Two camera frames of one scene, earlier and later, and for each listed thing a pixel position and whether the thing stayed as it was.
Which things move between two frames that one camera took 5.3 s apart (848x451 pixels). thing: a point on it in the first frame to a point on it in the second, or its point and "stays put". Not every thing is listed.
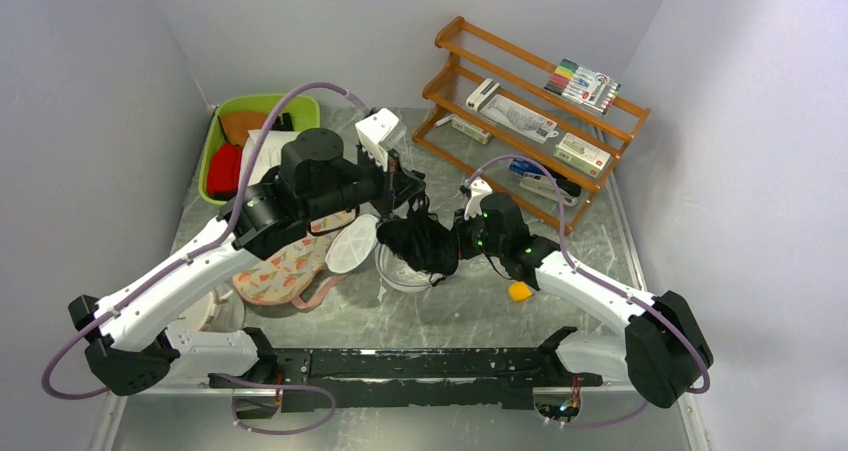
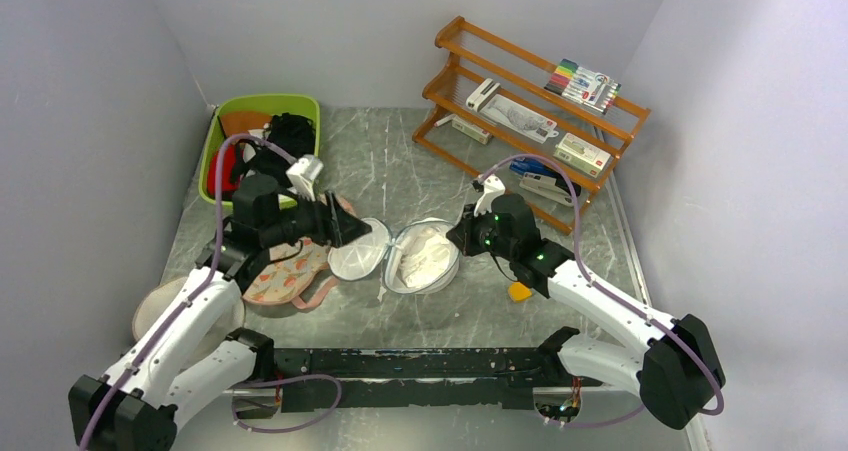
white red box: [580, 154] stays put
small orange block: [519, 291] stays put
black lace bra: [418, 237] to [292, 134]
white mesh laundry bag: [357, 244] stays put
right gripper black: [461, 227] stays put
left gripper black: [399, 187] to [333, 223]
